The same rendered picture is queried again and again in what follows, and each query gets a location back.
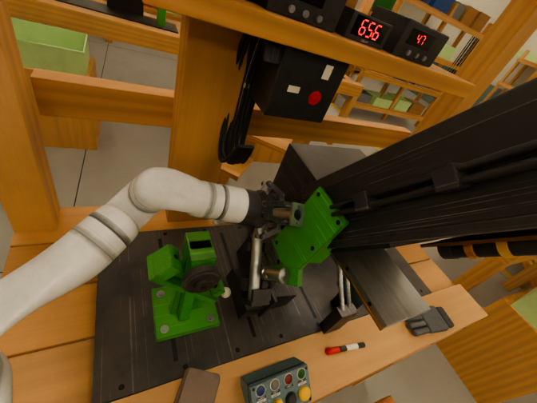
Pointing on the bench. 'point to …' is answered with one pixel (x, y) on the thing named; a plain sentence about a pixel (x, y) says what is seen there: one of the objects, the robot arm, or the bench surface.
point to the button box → (248, 384)
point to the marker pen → (344, 348)
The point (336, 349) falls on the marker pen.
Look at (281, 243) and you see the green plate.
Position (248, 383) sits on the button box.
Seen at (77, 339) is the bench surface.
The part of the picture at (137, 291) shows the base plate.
